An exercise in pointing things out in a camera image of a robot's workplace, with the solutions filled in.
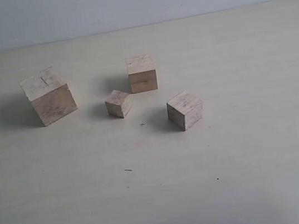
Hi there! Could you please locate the smallest wooden cube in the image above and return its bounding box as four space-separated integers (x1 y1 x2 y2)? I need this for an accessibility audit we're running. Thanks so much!
105 90 131 118

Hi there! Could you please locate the third largest wooden cube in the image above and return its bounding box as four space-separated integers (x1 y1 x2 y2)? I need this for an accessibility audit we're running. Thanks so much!
166 90 203 131

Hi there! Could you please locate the second largest wooden cube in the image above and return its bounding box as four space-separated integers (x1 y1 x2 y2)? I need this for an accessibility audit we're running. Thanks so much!
125 55 158 94

